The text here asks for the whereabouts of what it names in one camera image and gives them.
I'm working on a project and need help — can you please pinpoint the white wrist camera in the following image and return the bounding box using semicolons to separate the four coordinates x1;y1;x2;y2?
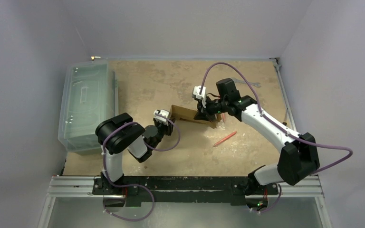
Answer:
192;85;206;108
154;109;170;125

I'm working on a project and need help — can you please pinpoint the aluminium frame rail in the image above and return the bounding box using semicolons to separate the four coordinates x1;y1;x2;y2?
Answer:
38;176;332;228

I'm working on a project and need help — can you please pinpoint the brown cardboard box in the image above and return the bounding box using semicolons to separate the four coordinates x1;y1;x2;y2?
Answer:
170;105;222;129

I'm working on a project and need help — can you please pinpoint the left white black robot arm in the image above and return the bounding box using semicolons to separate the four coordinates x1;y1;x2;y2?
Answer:
95;109;175;194

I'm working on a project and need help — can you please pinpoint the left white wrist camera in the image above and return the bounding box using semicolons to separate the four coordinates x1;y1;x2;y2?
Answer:
154;109;170;125

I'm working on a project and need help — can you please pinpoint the silver open-end wrench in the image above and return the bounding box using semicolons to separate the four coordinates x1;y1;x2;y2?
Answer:
231;77;261;88

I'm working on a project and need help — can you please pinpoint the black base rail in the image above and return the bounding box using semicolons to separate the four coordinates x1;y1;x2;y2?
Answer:
92;176;279;207

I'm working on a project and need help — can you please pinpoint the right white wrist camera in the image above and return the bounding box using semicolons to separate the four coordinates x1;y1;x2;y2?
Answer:
192;85;206;108

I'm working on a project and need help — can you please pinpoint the clear plastic storage bin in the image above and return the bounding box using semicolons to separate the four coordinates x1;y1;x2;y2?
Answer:
58;60;119;153

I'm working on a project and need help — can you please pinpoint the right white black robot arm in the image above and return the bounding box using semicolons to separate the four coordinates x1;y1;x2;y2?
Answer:
192;78;320;195

